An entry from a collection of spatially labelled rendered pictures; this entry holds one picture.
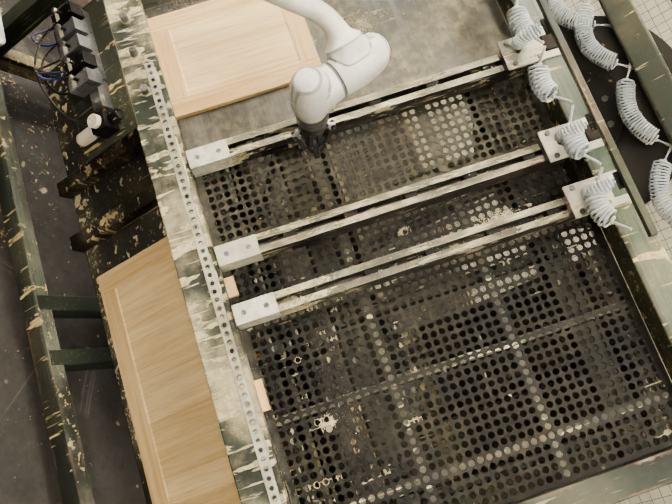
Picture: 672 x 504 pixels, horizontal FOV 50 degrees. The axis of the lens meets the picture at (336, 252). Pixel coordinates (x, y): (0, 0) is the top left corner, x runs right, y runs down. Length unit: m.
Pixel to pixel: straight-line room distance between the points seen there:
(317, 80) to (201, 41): 0.75
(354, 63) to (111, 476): 1.72
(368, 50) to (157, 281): 1.11
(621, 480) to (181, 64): 1.77
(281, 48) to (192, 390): 1.13
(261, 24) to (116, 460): 1.63
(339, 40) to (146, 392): 1.34
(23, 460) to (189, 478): 0.54
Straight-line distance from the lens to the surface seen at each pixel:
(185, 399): 2.42
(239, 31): 2.45
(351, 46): 1.85
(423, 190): 2.15
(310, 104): 1.80
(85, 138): 2.38
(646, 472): 2.13
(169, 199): 2.19
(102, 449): 2.82
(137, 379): 2.56
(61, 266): 2.99
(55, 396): 2.53
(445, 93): 2.29
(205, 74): 2.39
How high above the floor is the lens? 2.08
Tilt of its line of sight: 25 degrees down
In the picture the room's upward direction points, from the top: 63 degrees clockwise
